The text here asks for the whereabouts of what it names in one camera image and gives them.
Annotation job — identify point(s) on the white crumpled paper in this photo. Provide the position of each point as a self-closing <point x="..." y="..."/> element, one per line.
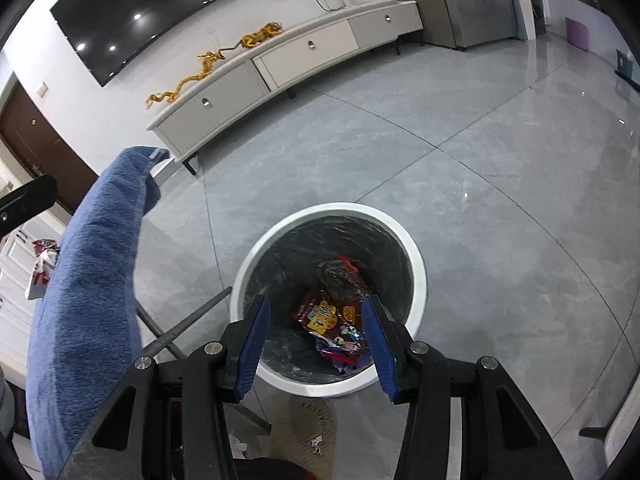
<point x="237" y="444"/>

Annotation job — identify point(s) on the wall light switch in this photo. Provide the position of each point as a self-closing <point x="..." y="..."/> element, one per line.
<point x="42" y="90"/>

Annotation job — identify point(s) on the dark red cloth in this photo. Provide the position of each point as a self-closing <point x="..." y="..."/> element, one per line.
<point x="280" y="469"/>

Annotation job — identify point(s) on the white base cabinet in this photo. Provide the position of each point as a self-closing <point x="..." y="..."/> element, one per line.
<point x="12" y="310"/>

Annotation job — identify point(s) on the white grey television stand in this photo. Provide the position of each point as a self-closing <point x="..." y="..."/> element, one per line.
<point x="300" y="55"/>

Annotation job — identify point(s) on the golden tiger figure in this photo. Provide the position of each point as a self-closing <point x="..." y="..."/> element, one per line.
<point x="262" y="34"/>

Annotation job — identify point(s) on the black furniture leg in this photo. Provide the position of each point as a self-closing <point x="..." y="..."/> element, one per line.
<point x="597" y="432"/>

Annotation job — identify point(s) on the purple panel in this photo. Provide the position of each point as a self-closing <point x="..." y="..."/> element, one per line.
<point x="577" y="34"/>

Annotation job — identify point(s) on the golden dragon figure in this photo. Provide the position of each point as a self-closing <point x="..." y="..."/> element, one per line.
<point x="207" y="58"/>

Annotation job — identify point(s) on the purple plastic bag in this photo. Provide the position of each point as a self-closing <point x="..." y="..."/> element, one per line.
<point x="345" y="366"/>

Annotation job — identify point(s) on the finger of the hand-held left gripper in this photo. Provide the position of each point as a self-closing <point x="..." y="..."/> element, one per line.
<point x="27" y="202"/>

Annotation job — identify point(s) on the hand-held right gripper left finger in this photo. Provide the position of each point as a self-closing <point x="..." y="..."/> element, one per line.
<point x="252" y="350"/>

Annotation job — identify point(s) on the black bin liner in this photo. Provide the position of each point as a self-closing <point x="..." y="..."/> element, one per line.
<point x="280" y="270"/>

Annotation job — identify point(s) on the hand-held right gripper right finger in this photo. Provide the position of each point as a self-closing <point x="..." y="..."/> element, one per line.
<point x="380" y="350"/>

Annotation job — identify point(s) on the grey refrigerator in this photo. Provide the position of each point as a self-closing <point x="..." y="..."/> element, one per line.
<point x="475" y="0"/>

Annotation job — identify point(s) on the clear plastic bag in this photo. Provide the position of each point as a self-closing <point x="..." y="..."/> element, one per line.
<point x="340" y="280"/>

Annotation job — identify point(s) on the blue towel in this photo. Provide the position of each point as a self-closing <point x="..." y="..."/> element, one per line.
<point x="85" y="285"/>

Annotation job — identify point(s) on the white trash bin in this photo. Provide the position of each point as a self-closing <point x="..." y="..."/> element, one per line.
<point x="320" y="390"/>

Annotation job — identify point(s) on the dark brown door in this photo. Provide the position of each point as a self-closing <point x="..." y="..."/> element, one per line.
<point x="30" y="130"/>

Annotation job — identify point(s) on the dark red snack packet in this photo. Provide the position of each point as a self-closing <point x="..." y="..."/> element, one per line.
<point x="325" y="312"/>

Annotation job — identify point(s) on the red snack bag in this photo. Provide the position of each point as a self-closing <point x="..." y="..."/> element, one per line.
<point x="345" y="337"/>

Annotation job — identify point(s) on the red white package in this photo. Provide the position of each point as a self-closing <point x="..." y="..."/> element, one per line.
<point x="42" y="270"/>

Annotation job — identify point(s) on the beige slipper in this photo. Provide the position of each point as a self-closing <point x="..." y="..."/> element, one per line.
<point x="305" y="435"/>

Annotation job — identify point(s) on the black wall television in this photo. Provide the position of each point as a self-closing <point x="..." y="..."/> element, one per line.
<point x="150" y="10"/>

